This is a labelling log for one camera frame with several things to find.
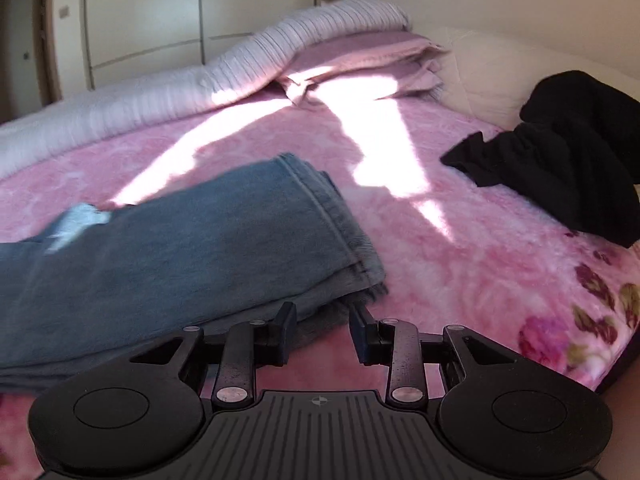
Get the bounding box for white striped quilt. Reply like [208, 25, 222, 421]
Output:
[0, 0, 414, 181]

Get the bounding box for cream padded headboard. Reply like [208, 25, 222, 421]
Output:
[427, 26, 640, 133]

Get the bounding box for black garment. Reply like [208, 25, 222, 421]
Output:
[440, 70, 640, 249]

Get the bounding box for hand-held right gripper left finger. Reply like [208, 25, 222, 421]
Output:
[127, 301, 299, 411]

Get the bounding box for brown wooden door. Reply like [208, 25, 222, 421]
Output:
[31, 0, 57, 107]

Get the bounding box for pink floral blanket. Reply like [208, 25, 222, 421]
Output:
[0, 91, 640, 480]

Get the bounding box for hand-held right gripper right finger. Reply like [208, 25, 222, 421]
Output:
[348, 305, 518, 407]

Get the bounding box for blue denim jeans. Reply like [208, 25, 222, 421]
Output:
[0, 152, 391, 395]

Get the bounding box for cream wardrobe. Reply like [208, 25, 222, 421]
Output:
[52, 0, 375, 92]

